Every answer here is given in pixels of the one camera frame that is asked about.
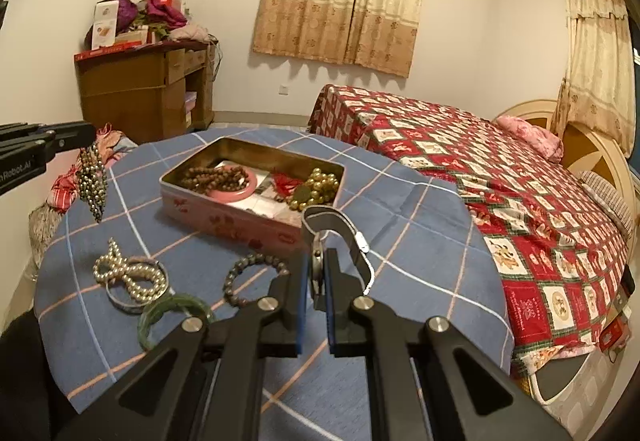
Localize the grey metallic bead necklace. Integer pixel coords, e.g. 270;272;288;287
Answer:
77;143;109;225

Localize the green jade bangle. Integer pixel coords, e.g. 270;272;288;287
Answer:
136;292;216;353

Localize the white pearl necklace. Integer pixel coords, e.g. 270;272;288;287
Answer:
92;238;167;306

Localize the silver metal bangle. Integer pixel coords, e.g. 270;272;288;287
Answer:
104;257;169;314

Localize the grey stone bead bracelet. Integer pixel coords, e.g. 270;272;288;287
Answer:
221;252;292;309

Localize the brown wooden bead necklace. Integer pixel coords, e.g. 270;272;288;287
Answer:
179;163;251;196

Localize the pink jade bangle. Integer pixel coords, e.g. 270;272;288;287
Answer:
205;164;257;202

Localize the red string tassel charm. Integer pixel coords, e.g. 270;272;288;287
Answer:
271;172;303;199

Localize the golden pearl bracelet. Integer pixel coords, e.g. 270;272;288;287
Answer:
287;166;342;212

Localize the pile of clothes on floor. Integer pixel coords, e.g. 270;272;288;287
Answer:
28;123;137;271

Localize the brown wooden desk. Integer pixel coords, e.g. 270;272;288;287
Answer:
75;40;219;143

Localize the blue plaid tablecloth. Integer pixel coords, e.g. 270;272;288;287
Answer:
35;128;514;410

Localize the flat red box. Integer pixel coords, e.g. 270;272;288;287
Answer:
74;40;143;63

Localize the white product box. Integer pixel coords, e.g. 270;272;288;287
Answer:
91;0;119;50

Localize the purple cloth bundle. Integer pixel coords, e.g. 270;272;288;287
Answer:
116;0;138;34

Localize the printed paper in tin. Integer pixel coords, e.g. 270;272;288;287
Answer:
212;160;300;225

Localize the red patterned bedspread bed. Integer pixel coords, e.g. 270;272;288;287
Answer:
309;84;631;375

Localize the magenta cloth bundle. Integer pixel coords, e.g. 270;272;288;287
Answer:
145;0;188;30

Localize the pink metal tin box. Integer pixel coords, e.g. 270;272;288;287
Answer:
160;138;345;255

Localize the pink folded cloth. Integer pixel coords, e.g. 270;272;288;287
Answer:
169;24;215;44

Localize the striped grey pillow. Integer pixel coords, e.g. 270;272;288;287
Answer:
578;171;634;239

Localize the pink floral pillow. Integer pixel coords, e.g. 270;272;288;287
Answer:
496;115;564;164

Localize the cream wooden headboard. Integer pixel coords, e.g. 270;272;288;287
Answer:
499;100;638;223

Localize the beige curtain right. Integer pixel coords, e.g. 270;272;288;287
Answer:
552;0;636;157

